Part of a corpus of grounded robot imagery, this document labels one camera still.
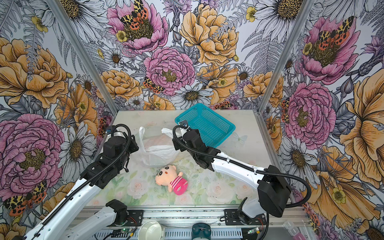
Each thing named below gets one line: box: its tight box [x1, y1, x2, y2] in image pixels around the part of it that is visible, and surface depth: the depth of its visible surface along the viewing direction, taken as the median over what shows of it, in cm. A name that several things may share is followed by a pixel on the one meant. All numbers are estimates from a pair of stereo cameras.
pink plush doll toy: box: [155, 165, 189, 196], surface depth 81 cm
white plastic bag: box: [138, 127, 180, 168], surface depth 87 cm
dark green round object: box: [191, 222, 212, 240], surface depth 65 cm
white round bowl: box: [137, 220, 166, 240], surface depth 71 cm
